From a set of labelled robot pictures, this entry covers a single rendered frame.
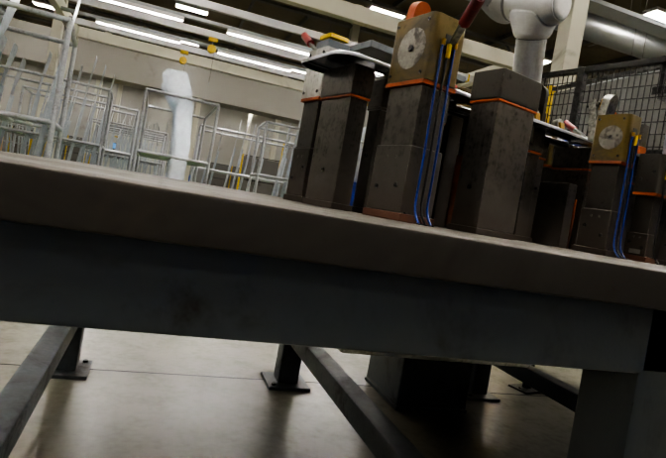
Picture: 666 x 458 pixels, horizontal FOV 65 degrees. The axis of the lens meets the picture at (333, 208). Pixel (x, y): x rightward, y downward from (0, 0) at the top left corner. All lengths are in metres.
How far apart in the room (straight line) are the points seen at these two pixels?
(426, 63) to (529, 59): 1.06
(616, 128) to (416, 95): 0.66
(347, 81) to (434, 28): 0.22
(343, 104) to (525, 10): 1.00
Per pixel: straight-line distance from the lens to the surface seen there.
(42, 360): 1.45
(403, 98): 0.96
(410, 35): 0.99
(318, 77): 1.24
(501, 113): 1.11
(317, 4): 7.65
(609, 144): 1.46
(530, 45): 1.96
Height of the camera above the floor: 0.71
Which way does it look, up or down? level
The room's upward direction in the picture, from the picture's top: 10 degrees clockwise
